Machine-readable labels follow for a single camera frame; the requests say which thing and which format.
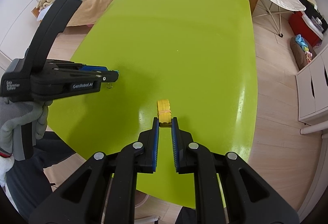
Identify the white drawer unit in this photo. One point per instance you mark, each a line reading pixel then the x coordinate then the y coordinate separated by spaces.
pixel 312 93

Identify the red storage box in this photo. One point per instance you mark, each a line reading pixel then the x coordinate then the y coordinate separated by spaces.
pixel 299 26

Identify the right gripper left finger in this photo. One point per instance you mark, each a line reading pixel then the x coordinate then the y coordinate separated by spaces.
pixel 102 190

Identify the brown pet bed with toys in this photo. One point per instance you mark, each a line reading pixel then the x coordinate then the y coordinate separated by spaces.
pixel 302 57

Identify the green table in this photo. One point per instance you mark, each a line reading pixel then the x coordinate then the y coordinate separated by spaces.
pixel 197 54

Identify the yellow binder clip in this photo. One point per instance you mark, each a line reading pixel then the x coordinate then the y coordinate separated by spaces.
pixel 164 113

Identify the black bag with hat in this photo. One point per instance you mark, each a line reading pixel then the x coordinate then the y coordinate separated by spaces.
pixel 314 15

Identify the gloved left hand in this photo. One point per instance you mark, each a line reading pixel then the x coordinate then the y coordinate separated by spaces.
pixel 19 114

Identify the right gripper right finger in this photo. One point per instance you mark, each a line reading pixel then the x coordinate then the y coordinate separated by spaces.
pixel 227 189

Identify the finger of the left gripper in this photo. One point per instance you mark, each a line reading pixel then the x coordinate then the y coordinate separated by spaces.
pixel 102 78
pixel 89 67

